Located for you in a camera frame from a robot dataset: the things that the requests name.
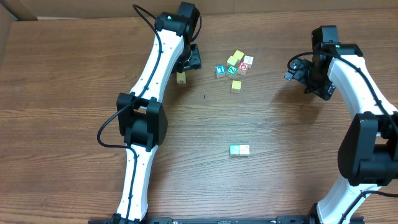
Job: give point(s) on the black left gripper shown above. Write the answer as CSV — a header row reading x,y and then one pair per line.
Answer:
x,y
194,61

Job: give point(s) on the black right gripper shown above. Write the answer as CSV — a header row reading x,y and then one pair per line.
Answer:
x,y
296,70

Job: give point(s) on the yellow wooden block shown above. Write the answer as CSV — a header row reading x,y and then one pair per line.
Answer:
x,y
236,86

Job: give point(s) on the green faced block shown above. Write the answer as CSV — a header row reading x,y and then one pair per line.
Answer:
x,y
234,150

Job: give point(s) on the wooden block with red drawing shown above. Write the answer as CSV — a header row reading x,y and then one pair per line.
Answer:
x,y
244,150

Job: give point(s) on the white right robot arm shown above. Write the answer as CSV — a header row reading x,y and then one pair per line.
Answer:
x,y
367,157

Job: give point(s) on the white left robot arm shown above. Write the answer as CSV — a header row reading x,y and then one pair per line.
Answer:
x,y
141,115

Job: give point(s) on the blue letter block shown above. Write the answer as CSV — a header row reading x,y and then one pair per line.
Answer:
x,y
220,71

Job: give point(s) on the green letter Z block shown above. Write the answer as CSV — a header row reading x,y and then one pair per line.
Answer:
x,y
231,72

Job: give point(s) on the yellow block top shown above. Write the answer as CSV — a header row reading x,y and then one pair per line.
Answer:
x,y
239,55

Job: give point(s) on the red bordered block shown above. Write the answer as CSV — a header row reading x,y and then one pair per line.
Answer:
x,y
243,68

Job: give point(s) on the white block red print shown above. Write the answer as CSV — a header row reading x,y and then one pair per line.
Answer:
x,y
248,60

